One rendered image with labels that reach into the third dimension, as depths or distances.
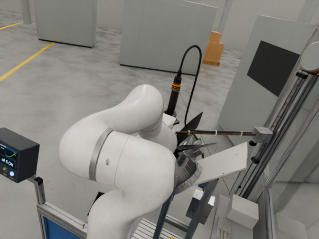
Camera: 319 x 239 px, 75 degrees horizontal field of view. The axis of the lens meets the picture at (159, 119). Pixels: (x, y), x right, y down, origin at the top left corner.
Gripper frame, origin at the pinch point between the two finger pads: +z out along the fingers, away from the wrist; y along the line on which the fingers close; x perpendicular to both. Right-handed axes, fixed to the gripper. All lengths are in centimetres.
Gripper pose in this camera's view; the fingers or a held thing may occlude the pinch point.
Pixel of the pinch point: (170, 113)
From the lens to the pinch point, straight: 105.0
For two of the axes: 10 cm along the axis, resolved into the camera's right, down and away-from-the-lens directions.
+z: 3.8, -4.1, 8.3
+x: 1.8, -8.5, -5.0
